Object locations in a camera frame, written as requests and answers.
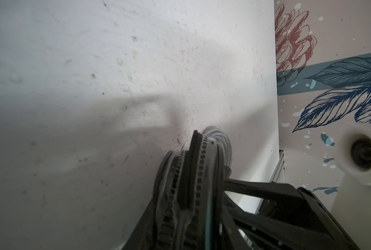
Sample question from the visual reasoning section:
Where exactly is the black cable front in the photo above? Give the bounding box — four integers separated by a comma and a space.
150, 129, 228, 250

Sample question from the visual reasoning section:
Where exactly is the white coiled cable front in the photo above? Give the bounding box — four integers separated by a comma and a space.
202, 125, 233, 169

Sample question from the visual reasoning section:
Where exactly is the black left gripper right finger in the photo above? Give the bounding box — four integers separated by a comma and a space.
219, 200, 250, 250

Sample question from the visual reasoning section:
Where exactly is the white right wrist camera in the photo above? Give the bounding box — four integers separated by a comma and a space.
331, 123, 371, 250

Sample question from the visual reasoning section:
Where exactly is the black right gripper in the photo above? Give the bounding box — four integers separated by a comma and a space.
224, 179, 358, 250

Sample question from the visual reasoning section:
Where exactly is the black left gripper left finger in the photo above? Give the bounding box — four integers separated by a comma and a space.
123, 200, 156, 250

